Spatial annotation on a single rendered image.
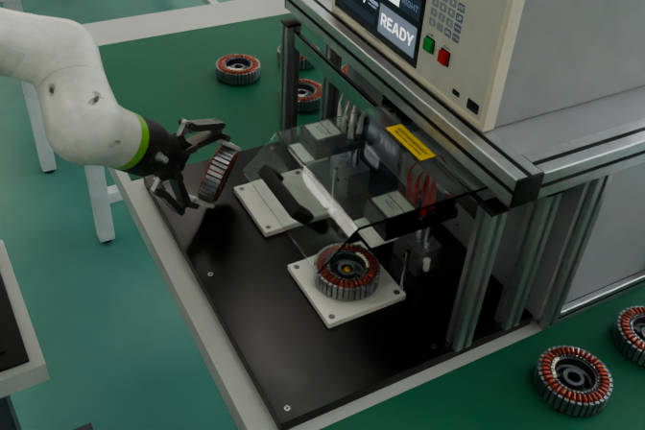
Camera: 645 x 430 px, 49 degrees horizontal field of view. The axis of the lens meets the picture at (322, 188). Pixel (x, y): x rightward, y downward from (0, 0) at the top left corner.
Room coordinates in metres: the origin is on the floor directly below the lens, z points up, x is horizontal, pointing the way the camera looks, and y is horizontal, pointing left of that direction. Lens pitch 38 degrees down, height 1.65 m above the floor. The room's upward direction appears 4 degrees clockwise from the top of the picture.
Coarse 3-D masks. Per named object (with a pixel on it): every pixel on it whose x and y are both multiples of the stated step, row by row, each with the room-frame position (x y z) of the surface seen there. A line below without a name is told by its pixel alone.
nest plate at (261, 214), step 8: (248, 184) 1.11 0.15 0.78; (240, 192) 1.09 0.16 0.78; (248, 192) 1.09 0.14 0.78; (256, 192) 1.09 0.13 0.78; (240, 200) 1.07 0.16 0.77; (248, 200) 1.07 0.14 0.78; (256, 200) 1.07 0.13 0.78; (248, 208) 1.04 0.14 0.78; (256, 208) 1.04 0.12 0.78; (264, 208) 1.04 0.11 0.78; (256, 216) 1.02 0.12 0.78; (264, 216) 1.02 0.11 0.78; (272, 216) 1.02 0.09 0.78; (256, 224) 1.01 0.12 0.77; (264, 224) 1.00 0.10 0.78; (272, 224) 1.00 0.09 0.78; (280, 224) 1.00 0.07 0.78; (264, 232) 0.98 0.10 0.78; (272, 232) 0.98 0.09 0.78
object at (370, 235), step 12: (408, 216) 0.89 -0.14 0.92; (432, 216) 0.92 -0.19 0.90; (444, 216) 0.92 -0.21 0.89; (456, 216) 0.94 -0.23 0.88; (372, 228) 0.89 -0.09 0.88; (384, 228) 0.87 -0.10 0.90; (396, 228) 0.88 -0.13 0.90; (408, 228) 0.89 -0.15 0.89; (420, 228) 0.90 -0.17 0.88; (372, 240) 0.86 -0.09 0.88; (384, 240) 0.86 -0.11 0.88
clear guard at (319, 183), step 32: (320, 128) 0.90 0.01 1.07; (352, 128) 0.91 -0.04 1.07; (384, 128) 0.91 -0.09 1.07; (416, 128) 0.92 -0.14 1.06; (256, 160) 0.86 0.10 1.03; (288, 160) 0.83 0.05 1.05; (320, 160) 0.82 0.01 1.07; (352, 160) 0.82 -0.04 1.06; (384, 160) 0.83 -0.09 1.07; (416, 160) 0.83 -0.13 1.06; (448, 160) 0.84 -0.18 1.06; (320, 192) 0.75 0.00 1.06; (352, 192) 0.75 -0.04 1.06; (384, 192) 0.76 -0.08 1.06; (416, 192) 0.76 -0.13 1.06; (448, 192) 0.77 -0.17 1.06; (288, 224) 0.73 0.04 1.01; (320, 224) 0.71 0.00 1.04; (352, 224) 0.69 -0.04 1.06; (320, 256) 0.67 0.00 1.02
